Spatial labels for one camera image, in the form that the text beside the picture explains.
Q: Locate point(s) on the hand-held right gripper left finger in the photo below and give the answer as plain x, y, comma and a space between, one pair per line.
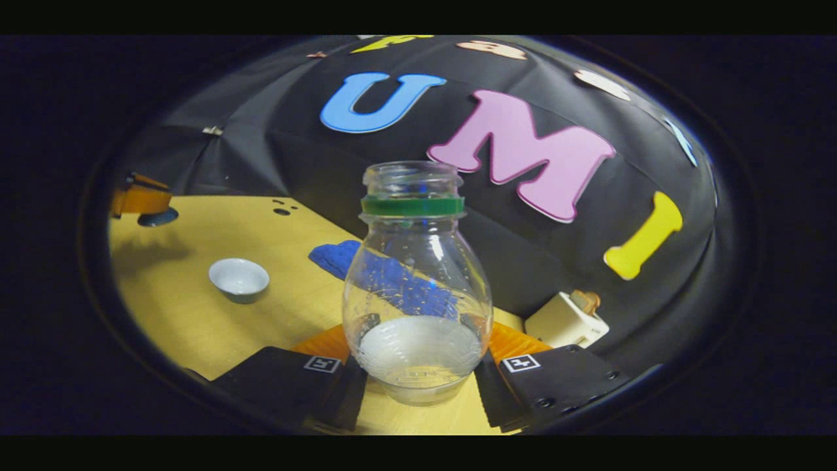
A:
343, 399

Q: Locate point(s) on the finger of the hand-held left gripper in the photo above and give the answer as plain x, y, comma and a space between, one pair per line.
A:
140, 197

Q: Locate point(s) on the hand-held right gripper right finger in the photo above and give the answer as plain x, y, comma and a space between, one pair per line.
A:
489, 396

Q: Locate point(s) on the clear plastic water bottle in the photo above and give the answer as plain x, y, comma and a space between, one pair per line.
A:
417, 294

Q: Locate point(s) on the teal teacup white inside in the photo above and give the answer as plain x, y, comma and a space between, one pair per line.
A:
239, 278

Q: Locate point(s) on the silver clip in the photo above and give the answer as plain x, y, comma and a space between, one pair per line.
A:
212, 131

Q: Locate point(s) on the white toaster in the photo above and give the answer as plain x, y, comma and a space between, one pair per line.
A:
562, 322

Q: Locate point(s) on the toast bread slice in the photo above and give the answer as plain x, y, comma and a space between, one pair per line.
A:
586, 301

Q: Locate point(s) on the black backdrop cloth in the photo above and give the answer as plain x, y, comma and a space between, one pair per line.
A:
536, 261

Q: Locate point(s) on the blue towel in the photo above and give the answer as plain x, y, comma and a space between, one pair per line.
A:
333, 256

